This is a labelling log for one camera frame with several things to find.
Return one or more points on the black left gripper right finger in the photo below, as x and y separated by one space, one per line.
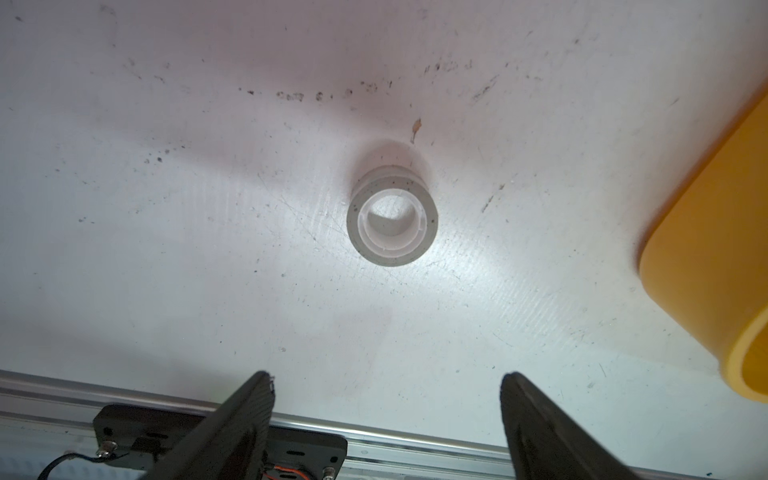
545 443

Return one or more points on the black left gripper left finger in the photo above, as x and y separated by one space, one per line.
229 443

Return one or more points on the yellow plastic storage box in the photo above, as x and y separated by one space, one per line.
705 264

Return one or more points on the clear grey tape roll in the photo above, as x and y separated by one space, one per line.
392 219

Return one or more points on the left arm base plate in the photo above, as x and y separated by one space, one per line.
142 436

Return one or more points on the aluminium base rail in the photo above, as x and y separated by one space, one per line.
372 453

